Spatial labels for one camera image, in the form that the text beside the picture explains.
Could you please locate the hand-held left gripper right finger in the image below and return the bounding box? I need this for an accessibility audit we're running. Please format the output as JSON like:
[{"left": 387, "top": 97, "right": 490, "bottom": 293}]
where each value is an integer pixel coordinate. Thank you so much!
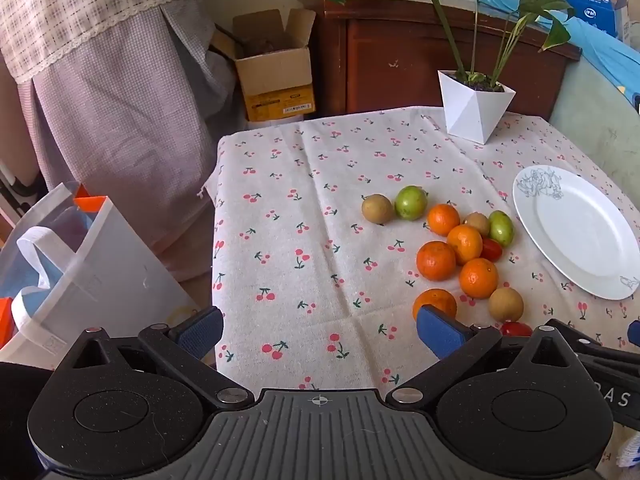
[{"left": 390, "top": 304, "right": 593, "bottom": 406}]

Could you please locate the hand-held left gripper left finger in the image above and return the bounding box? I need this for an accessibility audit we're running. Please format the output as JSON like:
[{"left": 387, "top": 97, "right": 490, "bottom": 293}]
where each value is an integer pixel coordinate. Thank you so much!
[{"left": 55, "top": 306, "right": 253, "bottom": 406}]

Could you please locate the orange mandarin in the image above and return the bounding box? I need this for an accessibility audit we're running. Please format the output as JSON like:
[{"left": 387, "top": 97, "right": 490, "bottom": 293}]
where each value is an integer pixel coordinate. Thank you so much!
[
  {"left": 412, "top": 288, "right": 458, "bottom": 323},
  {"left": 416, "top": 241, "right": 457, "bottom": 282},
  {"left": 446, "top": 224, "right": 484, "bottom": 266},
  {"left": 459, "top": 258, "right": 500, "bottom": 300},
  {"left": 427, "top": 203, "right": 461, "bottom": 237}
]

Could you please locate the brown longan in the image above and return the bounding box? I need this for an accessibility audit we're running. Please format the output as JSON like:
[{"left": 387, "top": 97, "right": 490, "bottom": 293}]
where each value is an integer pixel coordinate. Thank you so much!
[
  {"left": 488, "top": 287, "right": 525, "bottom": 322},
  {"left": 464, "top": 212, "right": 491, "bottom": 237},
  {"left": 362, "top": 194, "right": 396, "bottom": 225}
]

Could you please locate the white plate with line drawing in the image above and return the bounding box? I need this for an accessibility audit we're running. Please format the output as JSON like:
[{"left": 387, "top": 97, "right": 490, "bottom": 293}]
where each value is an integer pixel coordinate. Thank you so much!
[{"left": 512, "top": 165, "right": 640, "bottom": 302}]

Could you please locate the green round fruit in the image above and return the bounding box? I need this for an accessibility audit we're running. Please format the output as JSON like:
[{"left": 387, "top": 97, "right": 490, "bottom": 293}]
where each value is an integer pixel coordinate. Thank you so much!
[
  {"left": 394, "top": 185, "right": 429, "bottom": 221},
  {"left": 488, "top": 210, "right": 515, "bottom": 248}
]

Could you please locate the blue white houndstooth cloth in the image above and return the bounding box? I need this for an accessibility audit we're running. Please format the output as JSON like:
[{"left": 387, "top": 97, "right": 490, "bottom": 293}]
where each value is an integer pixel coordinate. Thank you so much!
[{"left": 616, "top": 434, "right": 640, "bottom": 467}]

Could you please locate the white tote bag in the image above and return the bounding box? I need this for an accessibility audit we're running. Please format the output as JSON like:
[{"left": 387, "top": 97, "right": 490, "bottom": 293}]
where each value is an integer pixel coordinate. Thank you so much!
[{"left": 0, "top": 181, "right": 203, "bottom": 371}]

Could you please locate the cherry print tablecloth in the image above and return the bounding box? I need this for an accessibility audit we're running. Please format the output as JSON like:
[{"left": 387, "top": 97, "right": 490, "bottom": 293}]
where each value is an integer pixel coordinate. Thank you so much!
[{"left": 202, "top": 105, "right": 640, "bottom": 463}]

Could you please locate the orange packet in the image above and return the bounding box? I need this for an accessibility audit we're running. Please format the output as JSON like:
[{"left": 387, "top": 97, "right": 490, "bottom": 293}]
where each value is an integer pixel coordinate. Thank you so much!
[
  {"left": 73, "top": 185, "right": 109, "bottom": 214},
  {"left": 0, "top": 297, "right": 15, "bottom": 349}
]

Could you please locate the lilac gingham cloth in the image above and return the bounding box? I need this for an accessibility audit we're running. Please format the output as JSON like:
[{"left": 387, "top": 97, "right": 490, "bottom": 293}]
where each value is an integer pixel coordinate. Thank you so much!
[{"left": 17, "top": 0, "right": 237, "bottom": 283}]

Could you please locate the white faceted planter pot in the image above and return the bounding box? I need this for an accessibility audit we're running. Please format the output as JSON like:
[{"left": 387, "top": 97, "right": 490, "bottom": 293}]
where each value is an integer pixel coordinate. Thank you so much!
[{"left": 437, "top": 70, "right": 517, "bottom": 146}]

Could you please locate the grey-green cushion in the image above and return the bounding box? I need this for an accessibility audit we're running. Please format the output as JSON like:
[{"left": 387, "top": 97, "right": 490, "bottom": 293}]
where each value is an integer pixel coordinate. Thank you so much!
[{"left": 549, "top": 55, "right": 640, "bottom": 161}]

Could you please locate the open cardboard box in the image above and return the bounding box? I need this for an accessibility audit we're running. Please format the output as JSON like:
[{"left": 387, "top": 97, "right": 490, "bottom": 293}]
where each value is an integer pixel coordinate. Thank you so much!
[{"left": 212, "top": 8, "right": 317, "bottom": 122}]

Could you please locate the dark wooden cabinet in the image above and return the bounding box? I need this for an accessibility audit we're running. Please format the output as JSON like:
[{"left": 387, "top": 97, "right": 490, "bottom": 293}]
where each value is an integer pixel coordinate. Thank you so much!
[{"left": 294, "top": 0, "right": 583, "bottom": 118}]

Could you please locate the green leafy plant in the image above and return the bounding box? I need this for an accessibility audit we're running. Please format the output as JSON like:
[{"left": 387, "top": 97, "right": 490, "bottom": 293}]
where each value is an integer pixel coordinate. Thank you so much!
[{"left": 320, "top": 0, "right": 573, "bottom": 92}]

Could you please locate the blue white carton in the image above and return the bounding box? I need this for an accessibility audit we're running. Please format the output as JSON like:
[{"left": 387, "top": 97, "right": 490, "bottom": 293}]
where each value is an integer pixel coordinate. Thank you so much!
[{"left": 565, "top": 0, "right": 632, "bottom": 43}]

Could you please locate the plaid cloth with lace trim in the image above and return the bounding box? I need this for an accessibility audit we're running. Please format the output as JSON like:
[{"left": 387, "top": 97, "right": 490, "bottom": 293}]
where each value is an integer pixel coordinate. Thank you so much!
[{"left": 0, "top": 0, "right": 201, "bottom": 83}]

